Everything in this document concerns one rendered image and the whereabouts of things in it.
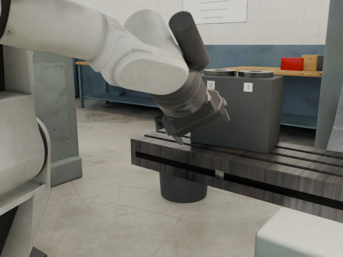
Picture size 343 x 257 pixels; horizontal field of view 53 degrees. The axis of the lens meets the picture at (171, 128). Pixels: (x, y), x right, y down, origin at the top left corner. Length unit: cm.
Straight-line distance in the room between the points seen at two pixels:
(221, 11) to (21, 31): 542
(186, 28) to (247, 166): 43
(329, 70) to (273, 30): 419
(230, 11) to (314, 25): 129
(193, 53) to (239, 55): 507
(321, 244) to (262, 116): 34
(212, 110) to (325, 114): 66
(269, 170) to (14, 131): 52
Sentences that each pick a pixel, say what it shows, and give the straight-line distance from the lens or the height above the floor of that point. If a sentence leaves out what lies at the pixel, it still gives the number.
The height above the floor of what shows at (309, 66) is 94.
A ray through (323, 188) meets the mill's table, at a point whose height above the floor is 91.
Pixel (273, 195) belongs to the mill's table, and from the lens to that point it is 81.
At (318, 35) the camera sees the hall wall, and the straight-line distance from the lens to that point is 519.
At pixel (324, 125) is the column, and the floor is 93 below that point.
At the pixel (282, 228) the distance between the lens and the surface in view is 73.
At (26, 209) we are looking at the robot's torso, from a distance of 72.
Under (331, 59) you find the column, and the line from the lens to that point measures 122.
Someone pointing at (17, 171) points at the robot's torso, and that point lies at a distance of 61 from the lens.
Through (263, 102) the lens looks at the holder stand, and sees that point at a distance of 87.
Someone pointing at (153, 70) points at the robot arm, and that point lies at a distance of 45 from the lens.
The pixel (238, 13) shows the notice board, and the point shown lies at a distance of 563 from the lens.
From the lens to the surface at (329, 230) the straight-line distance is 75.
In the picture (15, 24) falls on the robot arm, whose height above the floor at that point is 122.
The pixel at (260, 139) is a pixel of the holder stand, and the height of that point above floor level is 96.
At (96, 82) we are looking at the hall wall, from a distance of 774.
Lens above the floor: 119
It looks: 14 degrees down
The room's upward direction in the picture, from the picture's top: straight up
